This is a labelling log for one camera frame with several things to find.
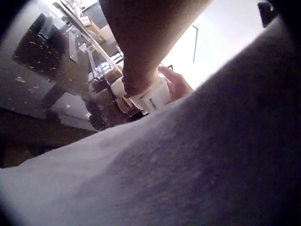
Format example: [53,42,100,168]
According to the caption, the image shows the clear acrylic stand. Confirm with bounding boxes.
[65,25,111,81]

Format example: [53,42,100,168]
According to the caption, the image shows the person's body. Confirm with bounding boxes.
[0,13,301,226]

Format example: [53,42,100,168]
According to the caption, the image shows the person's right hand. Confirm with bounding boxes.
[158,66,194,103]

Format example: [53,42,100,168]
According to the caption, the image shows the person's left hand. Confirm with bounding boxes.
[98,0,214,96]

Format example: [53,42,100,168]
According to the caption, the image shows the person's right fingers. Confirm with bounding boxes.
[158,66,186,99]

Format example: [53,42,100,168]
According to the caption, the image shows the white plastic bottle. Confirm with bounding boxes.
[111,75,171,114]

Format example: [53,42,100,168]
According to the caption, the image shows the person's left thumb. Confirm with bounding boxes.
[123,62,161,96]

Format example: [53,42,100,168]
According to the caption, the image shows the dark speckled mat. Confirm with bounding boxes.
[12,13,72,72]

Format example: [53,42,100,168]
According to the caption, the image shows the cardboard box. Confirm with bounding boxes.
[79,16,107,45]

